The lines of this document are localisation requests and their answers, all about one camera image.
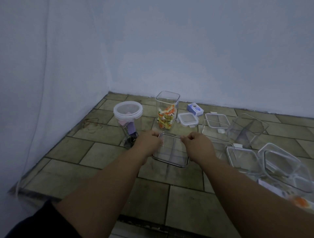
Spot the person's right hand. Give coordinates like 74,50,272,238
180,132,218,169

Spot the person's left hand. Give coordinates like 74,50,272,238
129,130,164,165

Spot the small clear plastic container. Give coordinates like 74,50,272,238
201,119,232,144

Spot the black binder clip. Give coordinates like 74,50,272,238
124,135,139,148

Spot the clear container black clip lid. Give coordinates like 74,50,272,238
152,132,191,168

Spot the rectangular white-rimmed lid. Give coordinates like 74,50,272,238
204,112,231,134

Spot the small square white-rimmed lid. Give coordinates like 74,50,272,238
176,112,200,128

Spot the heap of colorful snack packets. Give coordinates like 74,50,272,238
157,104,178,130

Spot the square clear plastic container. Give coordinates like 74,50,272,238
227,112,270,149

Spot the tall clear jar with snacks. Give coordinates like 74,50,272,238
156,91,181,131

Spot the large tall clear container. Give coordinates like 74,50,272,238
257,143,314,195

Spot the orange yellow snack packet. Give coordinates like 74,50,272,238
282,192,312,209

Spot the person's left forearm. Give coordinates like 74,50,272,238
51,149,147,238

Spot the person's right forearm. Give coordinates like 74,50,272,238
200,158,314,238

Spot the person's black clothing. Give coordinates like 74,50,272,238
5,200,83,238

